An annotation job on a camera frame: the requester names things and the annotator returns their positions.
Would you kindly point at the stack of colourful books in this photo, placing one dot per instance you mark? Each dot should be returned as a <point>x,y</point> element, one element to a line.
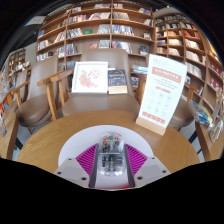
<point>201,115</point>

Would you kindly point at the white mouse pad red rest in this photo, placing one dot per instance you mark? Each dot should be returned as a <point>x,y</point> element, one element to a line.
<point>76,140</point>

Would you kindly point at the teal book stack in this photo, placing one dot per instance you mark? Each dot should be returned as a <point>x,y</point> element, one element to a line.
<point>140,69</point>

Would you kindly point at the white framed floral picture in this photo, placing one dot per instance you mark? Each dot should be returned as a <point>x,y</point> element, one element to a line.
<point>89,77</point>

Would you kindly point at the round wooden side table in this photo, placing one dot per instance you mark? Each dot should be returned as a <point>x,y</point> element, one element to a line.
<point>211,146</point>
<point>8,140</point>

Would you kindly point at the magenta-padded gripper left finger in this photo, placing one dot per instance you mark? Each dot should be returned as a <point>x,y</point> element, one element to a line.
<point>71,170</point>

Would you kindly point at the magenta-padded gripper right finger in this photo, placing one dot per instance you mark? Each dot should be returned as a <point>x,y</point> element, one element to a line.
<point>151,168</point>

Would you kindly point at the wide wooden bookshelf unit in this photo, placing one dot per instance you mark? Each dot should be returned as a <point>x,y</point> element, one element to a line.
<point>100,33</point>

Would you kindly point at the transparent computer mouse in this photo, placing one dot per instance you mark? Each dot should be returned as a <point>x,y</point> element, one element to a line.
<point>111,156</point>

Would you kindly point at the brown padded wooden armchair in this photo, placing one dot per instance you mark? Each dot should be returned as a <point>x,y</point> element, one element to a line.
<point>33,111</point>
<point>181,113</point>
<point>100,103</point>

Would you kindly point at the distant wooden bookshelf unit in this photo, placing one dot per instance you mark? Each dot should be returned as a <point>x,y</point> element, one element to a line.
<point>16,63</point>

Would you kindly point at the dark book with tan band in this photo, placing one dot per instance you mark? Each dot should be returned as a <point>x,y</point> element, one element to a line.
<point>117,80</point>

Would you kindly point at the curved wooden bookshelf unit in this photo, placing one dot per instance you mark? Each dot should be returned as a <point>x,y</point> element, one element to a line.
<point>196,50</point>

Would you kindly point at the white sign on wooden base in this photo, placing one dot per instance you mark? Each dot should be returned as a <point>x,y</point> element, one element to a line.
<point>161,93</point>

